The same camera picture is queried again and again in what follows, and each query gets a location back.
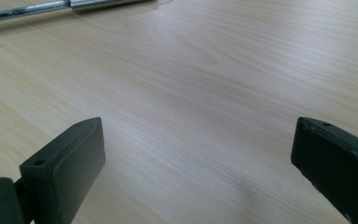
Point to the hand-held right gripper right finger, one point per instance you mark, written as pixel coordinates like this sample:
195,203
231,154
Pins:
335,161

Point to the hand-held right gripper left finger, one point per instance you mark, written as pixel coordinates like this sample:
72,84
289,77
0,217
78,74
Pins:
62,168

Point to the shiny metal rod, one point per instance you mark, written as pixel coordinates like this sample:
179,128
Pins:
84,5

